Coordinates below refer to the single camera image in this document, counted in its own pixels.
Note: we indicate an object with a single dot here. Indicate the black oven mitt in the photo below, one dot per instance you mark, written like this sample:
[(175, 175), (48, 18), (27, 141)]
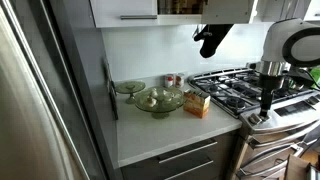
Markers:
[(212, 35)]

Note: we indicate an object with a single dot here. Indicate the grey drawer cabinet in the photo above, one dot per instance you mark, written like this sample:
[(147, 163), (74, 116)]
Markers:
[(208, 159)]

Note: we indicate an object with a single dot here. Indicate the orange tea sachet box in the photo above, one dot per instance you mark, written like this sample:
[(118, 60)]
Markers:
[(196, 103)]

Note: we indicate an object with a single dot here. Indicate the small green glass cake stand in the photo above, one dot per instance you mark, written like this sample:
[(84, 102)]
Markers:
[(130, 87)]

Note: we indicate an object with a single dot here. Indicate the white upper cabinet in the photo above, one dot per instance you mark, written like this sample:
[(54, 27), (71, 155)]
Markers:
[(134, 13)]

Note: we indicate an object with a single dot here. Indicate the red label tin can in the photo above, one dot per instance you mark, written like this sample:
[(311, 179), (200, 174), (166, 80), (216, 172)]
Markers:
[(169, 80)]

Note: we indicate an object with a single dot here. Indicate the stainless steel refrigerator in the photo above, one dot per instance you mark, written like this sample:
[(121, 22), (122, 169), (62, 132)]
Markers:
[(57, 117)]

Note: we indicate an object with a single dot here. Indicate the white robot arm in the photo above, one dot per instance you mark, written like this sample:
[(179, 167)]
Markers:
[(289, 43)]

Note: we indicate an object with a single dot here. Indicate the large green glass cake stand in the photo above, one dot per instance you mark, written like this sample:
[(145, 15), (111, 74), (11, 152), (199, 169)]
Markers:
[(159, 101)]

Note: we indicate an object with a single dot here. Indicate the white label tin can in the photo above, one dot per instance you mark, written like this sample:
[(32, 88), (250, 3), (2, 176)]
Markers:
[(179, 80)]

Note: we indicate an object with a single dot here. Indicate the stainless gas stove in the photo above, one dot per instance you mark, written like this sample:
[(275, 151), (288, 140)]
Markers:
[(264, 145)]

